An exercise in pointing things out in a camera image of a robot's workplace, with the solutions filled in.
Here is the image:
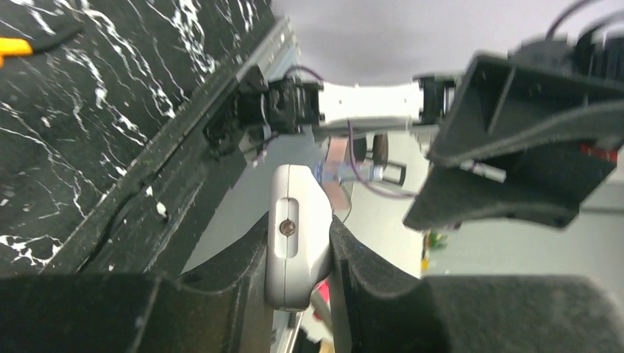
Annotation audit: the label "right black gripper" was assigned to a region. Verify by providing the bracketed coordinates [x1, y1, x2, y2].
[403, 30, 623, 230]

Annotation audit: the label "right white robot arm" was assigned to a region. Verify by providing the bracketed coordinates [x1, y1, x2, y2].
[233, 30, 623, 230]

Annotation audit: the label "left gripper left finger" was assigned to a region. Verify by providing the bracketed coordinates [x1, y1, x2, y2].
[1, 216, 273, 352]

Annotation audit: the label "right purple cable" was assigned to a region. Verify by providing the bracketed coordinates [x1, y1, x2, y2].
[287, 65, 420, 201]

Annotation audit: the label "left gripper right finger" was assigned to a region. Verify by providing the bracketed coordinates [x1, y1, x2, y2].
[329, 218, 623, 352]

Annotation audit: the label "yellow black pliers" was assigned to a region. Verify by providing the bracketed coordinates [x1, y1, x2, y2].
[1, 23, 83, 67]

